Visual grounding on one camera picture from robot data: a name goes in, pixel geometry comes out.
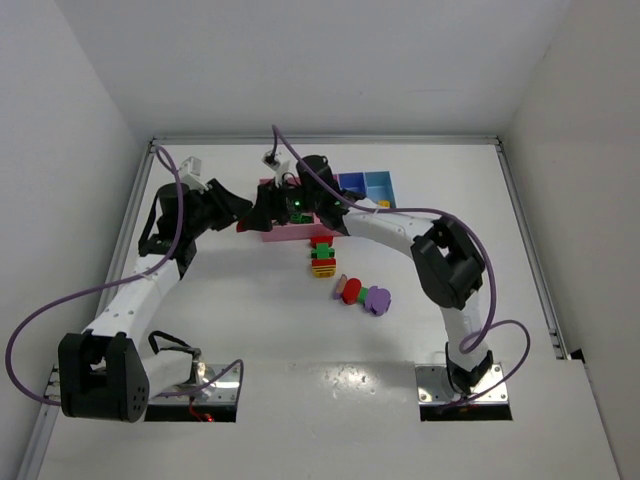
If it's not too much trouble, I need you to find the red rounded lego brick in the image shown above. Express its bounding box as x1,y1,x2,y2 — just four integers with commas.
341,278,362,305

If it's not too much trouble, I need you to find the green lego connector brick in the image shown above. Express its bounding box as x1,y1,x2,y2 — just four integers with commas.
357,287,370,305

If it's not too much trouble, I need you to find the purple flower lego brick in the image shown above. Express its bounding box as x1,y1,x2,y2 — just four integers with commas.
364,286,392,316

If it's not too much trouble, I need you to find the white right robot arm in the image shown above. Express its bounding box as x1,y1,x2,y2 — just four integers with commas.
237,153,493,396

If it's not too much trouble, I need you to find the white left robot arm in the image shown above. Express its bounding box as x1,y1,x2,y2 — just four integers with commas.
58,179,252,423

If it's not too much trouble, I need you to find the large pink bin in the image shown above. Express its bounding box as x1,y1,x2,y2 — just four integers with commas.
257,175,322,242

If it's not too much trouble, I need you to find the red green yellow lego stack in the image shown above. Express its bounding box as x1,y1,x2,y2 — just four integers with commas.
310,236,337,278

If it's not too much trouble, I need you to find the dark blue bin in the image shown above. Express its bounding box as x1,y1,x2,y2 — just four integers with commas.
337,172,366,195

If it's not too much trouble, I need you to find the light blue bin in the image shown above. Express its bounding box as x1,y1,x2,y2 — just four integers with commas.
364,171,396,208

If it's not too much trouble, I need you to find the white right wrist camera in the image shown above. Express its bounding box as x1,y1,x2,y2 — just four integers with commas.
262,149,290,178

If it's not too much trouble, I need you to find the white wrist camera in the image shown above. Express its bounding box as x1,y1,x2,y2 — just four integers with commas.
178,156,208,192
262,149,290,178

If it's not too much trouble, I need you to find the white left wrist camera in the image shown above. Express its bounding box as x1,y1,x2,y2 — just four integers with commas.
178,156,208,192

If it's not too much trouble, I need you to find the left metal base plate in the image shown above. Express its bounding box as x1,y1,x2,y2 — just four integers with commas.
144,359,245,424

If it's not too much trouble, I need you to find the metal base plate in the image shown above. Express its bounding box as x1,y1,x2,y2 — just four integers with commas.
415,364,513,422
144,359,245,424

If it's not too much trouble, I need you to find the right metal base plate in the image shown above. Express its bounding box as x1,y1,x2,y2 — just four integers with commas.
415,364,513,422

